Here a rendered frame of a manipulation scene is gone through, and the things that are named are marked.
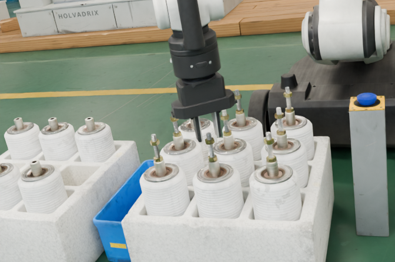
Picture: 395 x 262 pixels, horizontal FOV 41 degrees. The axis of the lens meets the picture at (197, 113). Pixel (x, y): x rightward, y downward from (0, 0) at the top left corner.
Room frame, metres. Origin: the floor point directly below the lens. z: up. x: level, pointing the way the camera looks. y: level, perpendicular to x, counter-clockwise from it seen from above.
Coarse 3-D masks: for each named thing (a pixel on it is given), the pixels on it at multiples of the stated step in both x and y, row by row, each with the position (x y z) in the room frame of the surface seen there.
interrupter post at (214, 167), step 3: (207, 162) 0.95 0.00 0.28; (210, 162) 0.94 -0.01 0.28; (213, 162) 0.94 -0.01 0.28; (216, 162) 0.94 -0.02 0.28; (210, 165) 0.94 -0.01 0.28; (213, 165) 0.94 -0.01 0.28; (216, 165) 0.94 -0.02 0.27; (210, 168) 0.94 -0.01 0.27; (213, 168) 0.94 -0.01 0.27; (216, 168) 0.94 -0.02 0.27; (219, 168) 0.94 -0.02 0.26; (210, 171) 0.94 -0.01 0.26; (213, 171) 0.94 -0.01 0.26; (216, 171) 0.94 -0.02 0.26; (219, 171) 0.94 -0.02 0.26; (210, 174) 0.94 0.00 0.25; (213, 174) 0.94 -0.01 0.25; (216, 174) 0.94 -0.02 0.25; (219, 174) 0.94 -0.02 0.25
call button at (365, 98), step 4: (360, 96) 1.02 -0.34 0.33; (364, 96) 1.02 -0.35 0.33; (368, 96) 1.02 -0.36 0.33; (372, 96) 1.01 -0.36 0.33; (376, 96) 1.01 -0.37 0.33; (360, 100) 1.01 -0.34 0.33; (364, 100) 1.01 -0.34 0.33; (368, 100) 1.00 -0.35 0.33; (372, 100) 1.00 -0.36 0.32; (360, 104) 1.02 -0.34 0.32; (364, 104) 1.01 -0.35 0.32; (368, 104) 1.01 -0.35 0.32
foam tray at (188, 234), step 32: (320, 160) 1.05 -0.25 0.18; (192, 192) 1.02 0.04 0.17; (320, 192) 0.95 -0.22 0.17; (128, 224) 0.94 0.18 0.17; (160, 224) 0.91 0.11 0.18; (192, 224) 0.90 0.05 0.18; (224, 224) 0.87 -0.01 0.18; (256, 224) 0.85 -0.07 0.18; (288, 224) 0.83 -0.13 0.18; (320, 224) 0.91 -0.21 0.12; (160, 256) 0.92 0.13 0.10; (192, 256) 0.89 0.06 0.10; (224, 256) 0.87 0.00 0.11; (256, 256) 0.85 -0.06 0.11; (288, 256) 0.82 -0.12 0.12; (320, 256) 0.87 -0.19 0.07
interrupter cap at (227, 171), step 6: (204, 168) 0.97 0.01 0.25; (222, 168) 0.96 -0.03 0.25; (228, 168) 0.96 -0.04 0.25; (198, 174) 0.95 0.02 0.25; (204, 174) 0.95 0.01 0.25; (222, 174) 0.94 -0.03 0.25; (228, 174) 0.93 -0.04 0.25; (204, 180) 0.92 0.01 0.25; (210, 180) 0.92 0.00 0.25; (216, 180) 0.91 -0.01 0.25; (222, 180) 0.91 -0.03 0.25
